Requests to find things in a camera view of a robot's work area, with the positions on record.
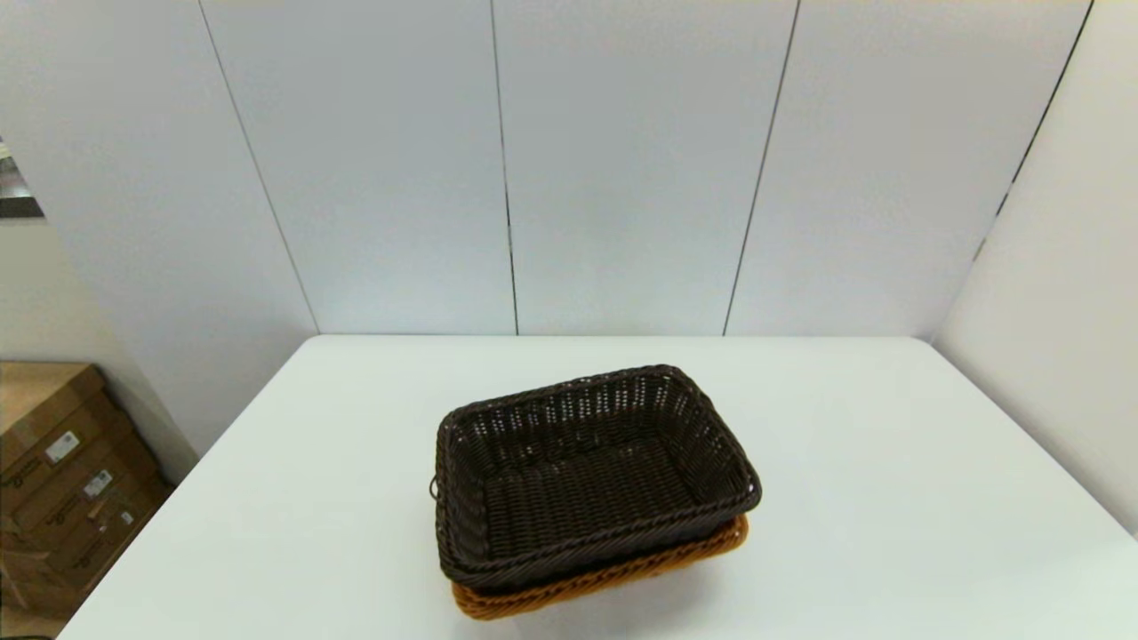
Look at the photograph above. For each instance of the dark brown wicker basket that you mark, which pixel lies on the dark brown wicker basket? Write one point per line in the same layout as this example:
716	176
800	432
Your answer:
578	480

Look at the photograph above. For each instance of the orange wicker basket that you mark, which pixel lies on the orange wicker basket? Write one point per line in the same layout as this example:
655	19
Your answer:
569	588

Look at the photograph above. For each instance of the brown cardboard box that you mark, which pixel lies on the brown cardboard box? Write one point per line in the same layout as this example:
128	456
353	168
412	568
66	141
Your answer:
71	498
62	560
36	400

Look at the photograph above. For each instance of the dark wall shelf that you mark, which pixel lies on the dark wall shelf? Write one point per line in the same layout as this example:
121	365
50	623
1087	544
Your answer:
16	200

